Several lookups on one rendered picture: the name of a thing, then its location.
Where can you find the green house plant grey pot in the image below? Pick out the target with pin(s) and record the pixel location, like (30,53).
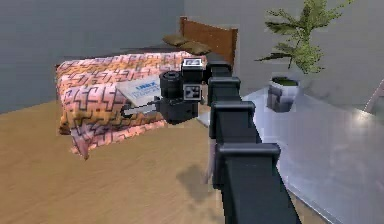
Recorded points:
(293,56)

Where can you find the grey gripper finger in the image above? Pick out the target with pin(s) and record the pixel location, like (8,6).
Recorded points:
(140,109)

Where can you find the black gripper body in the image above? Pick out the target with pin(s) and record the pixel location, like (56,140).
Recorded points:
(176,106)

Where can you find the bed with pink patterned blanket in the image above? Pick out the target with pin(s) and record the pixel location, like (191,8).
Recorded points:
(113,96)

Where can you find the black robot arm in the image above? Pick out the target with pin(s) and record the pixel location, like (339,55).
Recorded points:
(246,166)

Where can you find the olive brown pillow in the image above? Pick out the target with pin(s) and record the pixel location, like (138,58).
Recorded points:
(175,40)
(196,48)

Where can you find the pale blue book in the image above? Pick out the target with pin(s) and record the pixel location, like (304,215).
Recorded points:
(141,90)

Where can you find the grey glossy table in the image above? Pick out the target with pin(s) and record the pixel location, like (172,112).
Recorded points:
(320,150)

